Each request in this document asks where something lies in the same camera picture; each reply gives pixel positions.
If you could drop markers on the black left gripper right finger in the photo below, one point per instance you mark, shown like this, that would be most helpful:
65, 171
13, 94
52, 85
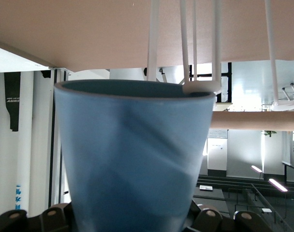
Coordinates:
210, 220

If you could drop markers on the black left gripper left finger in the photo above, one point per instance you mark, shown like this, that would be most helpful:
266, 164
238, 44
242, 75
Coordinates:
52, 220

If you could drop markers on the blue cup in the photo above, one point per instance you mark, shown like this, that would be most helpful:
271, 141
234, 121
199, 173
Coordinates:
127, 157

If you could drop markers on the long ceiling light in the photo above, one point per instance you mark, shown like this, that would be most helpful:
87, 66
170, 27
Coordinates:
278, 185
256, 168

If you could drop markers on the green potted plant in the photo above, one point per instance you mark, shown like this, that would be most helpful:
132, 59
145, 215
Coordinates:
269, 133

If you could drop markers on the black banner white text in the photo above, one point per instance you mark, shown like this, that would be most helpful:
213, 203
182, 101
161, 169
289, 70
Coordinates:
12, 87

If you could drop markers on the brown table cover mat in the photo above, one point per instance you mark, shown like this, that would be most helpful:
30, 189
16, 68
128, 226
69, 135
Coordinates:
64, 29

